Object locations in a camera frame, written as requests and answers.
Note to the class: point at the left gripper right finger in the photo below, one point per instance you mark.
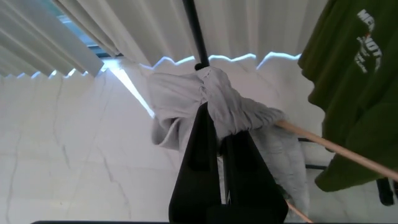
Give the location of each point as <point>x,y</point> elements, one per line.
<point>252,183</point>

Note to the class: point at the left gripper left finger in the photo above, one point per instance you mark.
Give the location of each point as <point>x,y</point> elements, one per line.
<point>196,174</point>

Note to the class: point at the pale grey shorts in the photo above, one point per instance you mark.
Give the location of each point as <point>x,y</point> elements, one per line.
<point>230,102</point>

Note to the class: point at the pink clothes hanger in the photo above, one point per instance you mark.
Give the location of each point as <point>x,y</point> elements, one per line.
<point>342,151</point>

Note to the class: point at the green long-sleeved shirt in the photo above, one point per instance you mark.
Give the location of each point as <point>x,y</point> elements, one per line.
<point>357,109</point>

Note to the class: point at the black clothes rack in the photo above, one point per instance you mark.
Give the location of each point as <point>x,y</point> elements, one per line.
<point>196,34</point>

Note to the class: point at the white curtain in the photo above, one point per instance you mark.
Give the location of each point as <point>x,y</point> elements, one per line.
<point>233,28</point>
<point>37,40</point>

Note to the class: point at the window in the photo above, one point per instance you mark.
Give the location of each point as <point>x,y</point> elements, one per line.
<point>81,35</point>

